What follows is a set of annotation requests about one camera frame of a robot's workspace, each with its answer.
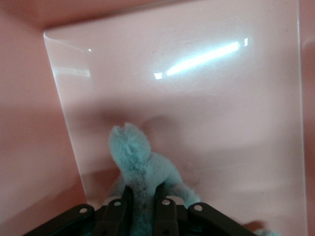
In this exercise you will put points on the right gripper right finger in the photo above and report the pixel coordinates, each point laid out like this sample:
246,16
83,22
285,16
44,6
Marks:
165,216

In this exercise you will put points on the pink plastic box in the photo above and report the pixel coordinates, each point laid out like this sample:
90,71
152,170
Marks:
172,98

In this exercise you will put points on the grey plush animal toy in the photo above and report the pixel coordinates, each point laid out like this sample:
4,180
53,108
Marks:
137,159

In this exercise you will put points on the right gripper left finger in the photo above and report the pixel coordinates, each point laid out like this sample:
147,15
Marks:
110,216

